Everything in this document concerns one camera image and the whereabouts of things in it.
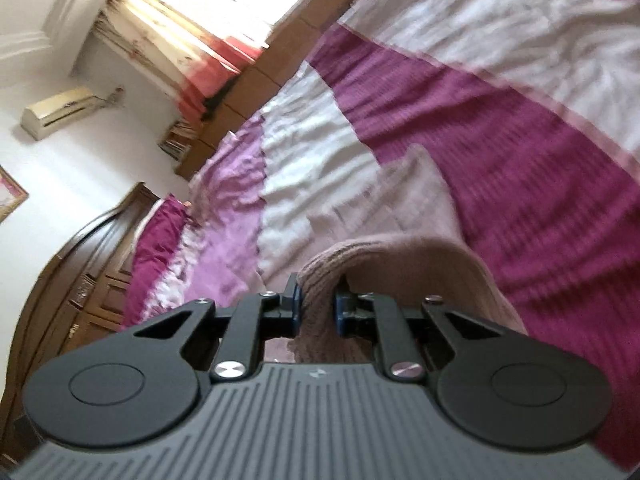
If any pink knitted cardigan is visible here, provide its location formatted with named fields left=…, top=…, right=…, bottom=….
left=290, top=145, right=526, bottom=363

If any brown wooden headboard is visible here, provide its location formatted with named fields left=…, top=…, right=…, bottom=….
left=1, top=182, right=157, bottom=469

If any magenta pillow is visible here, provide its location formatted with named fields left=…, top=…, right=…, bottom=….
left=120, top=194, right=186, bottom=328

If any pink purple floral bedspread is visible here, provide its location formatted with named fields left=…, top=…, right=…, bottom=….
left=141, top=0, right=639, bottom=469

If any wooden side cabinet ledge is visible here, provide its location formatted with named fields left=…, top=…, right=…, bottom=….
left=175, top=0, right=354, bottom=180

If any floral window curtain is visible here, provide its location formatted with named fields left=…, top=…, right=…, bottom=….
left=93, top=0, right=264, bottom=126

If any framed wall picture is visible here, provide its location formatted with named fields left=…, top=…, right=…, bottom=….
left=0, top=167, right=29, bottom=222

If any white wall air conditioner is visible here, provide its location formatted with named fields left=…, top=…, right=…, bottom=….
left=21, top=87, right=105, bottom=141

